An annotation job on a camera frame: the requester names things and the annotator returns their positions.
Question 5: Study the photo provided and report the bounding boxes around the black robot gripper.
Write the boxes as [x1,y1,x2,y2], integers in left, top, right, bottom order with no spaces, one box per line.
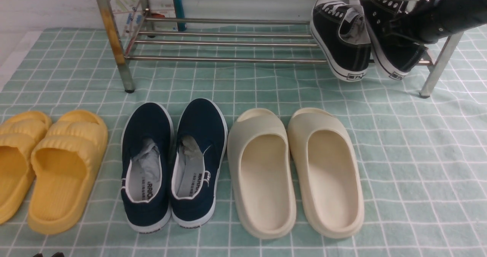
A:
[388,0,487,45]

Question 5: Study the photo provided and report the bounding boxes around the black canvas sneaker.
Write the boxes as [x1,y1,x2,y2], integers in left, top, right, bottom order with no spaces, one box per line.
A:
[310,0,372,82]
[360,0,427,80]

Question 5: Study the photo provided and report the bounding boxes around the metal shoe rack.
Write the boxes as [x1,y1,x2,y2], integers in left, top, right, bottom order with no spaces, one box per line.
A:
[96,0,464,99]

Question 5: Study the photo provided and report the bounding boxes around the green checkered tablecloth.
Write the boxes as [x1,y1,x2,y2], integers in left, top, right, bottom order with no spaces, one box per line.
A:
[0,26,486,257]

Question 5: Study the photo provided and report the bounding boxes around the right cream slide slipper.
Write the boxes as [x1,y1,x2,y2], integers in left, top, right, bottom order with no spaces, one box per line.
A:
[287,107,364,239]

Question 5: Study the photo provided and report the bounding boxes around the cream slide slipper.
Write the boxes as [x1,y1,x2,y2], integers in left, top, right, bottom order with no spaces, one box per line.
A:
[287,107,364,239]
[226,108,297,239]

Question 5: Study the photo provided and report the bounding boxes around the left cream slide slipper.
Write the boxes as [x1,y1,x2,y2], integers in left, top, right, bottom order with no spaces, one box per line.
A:
[226,108,297,239]

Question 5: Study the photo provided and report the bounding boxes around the teal vertical pole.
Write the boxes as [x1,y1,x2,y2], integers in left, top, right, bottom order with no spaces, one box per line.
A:
[173,0,187,32]

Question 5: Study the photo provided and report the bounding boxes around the right navy slip-on shoe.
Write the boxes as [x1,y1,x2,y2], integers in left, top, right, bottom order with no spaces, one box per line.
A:
[169,98,228,229]

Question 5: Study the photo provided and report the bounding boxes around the navy slip-on shoe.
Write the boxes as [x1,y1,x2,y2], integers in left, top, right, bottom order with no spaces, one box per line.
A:
[169,98,228,229]
[121,102,174,234]

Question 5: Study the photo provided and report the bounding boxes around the colourful map poster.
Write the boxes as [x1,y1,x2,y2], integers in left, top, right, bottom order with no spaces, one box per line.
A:
[111,0,178,37]

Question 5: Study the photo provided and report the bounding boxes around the left navy slip-on shoe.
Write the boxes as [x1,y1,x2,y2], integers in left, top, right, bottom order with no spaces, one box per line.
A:
[121,102,174,234]

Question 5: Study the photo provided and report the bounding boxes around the right yellow slide slipper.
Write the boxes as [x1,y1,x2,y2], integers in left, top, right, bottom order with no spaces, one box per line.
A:
[27,110,108,235]

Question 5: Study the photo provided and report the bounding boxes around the yellow slide slipper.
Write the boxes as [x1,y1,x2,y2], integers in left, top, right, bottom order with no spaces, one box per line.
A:
[0,111,52,224]
[27,110,108,235]

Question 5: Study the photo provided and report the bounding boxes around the left yellow slide slipper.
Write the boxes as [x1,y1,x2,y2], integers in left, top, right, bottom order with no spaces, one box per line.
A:
[0,111,52,224]

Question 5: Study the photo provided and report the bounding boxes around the dark object at bottom edge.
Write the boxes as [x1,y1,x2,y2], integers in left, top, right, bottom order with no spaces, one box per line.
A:
[33,252,65,257]

